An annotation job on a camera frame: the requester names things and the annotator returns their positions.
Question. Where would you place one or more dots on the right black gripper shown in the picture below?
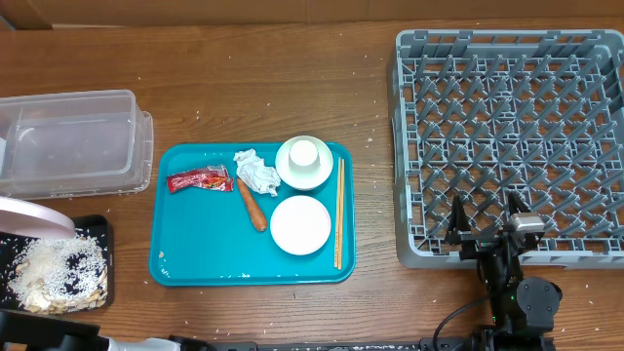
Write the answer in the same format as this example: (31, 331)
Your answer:
(476, 243)

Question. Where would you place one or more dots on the white upside-down bowl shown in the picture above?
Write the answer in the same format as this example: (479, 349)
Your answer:
(304, 178)

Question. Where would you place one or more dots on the white upside-down cup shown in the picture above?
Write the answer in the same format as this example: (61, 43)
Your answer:
(303, 153)

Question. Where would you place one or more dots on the orange carrot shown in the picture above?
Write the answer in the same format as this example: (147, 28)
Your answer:
(256, 215)

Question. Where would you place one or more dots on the white paper napkin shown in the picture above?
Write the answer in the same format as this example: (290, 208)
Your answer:
(255, 174)

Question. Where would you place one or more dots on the red snack wrapper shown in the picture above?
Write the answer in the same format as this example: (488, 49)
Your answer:
(210, 178)

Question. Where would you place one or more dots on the white rice pile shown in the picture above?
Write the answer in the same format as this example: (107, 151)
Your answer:
(57, 276)

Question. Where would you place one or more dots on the large pink round plate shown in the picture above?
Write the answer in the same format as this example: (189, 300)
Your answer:
(27, 219)

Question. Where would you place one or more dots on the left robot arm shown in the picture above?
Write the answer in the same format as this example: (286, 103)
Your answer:
(49, 333)

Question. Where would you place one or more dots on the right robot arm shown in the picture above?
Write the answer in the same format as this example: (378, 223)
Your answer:
(523, 309)

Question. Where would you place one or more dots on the black rectangular waste tray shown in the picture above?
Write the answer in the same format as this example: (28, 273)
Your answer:
(90, 226)

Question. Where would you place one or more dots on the clear plastic waste bin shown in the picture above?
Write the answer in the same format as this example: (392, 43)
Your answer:
(75, 144)

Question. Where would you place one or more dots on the grey plastic dish rack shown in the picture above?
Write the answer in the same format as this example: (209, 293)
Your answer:
(482, 114)

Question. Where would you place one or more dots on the right wooden chopstick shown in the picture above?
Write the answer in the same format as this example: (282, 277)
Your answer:
(341, 219)

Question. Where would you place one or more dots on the wooden chopstick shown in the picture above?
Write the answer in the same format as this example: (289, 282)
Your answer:
(336, 252)
(341, 219)

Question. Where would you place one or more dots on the left wooden chopstick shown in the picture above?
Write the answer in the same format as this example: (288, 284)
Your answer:
(336, 252)

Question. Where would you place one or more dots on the small white round plate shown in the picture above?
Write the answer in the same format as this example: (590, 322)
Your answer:
(300, 225)

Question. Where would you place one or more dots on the teal plastic serving tray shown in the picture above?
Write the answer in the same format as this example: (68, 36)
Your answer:
(204, 238)

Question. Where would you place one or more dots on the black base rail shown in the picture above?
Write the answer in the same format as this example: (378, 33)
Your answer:
(424, 344)

